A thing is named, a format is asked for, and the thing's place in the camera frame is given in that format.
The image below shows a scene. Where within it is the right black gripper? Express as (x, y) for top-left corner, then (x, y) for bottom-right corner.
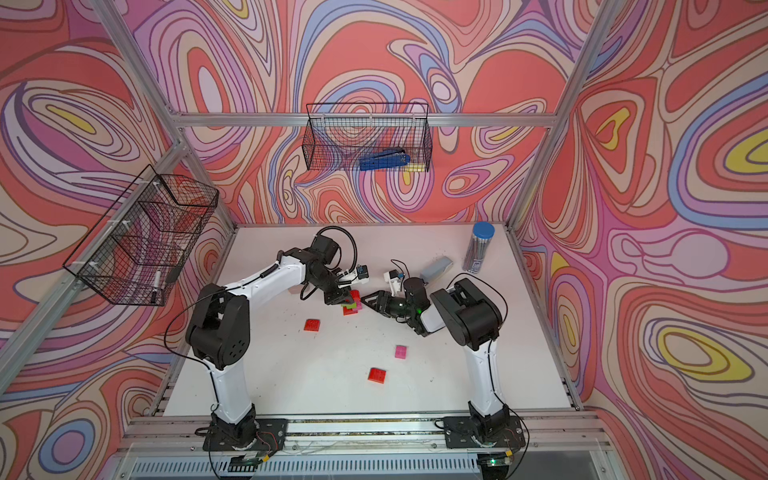
(362, 292), (416, 319)

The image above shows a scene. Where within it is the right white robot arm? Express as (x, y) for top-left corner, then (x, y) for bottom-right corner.
(361, 273), (528, 455)

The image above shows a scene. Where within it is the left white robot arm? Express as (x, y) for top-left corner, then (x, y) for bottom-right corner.
(185, 226), (359, 455)

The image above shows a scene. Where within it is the red lego brick back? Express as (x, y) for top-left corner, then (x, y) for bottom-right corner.
(303, 319), (321, 332)

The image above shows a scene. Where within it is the red lego brick front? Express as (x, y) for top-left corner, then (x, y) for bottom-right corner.
(367, 367), (387, 384)

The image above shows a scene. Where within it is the grey small case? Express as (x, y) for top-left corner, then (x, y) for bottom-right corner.
(419, 256), (453, 284)

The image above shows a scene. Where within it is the blue capped clear cylinder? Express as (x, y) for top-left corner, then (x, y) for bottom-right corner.
(462, 221), (495, 274)

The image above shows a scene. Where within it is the blue object in basket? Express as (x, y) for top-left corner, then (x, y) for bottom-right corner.
(358, 148), (411, 171)

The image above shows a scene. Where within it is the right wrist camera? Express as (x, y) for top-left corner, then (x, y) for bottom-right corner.
(384, 270), (405, 296)

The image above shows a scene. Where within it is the black wire basket back wall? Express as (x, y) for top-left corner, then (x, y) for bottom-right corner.
(302, 101), (433, 173)

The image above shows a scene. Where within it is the black wire basket wall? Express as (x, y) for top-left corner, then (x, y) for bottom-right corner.
(63, 166), (219, 307)
(302, 101), (433, 173)

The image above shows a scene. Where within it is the black wire basket left wall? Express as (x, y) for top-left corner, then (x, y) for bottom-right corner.
(63, 166), (219, 307)

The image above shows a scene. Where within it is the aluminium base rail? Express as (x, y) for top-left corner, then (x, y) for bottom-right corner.
(101, 410), (628, 479)

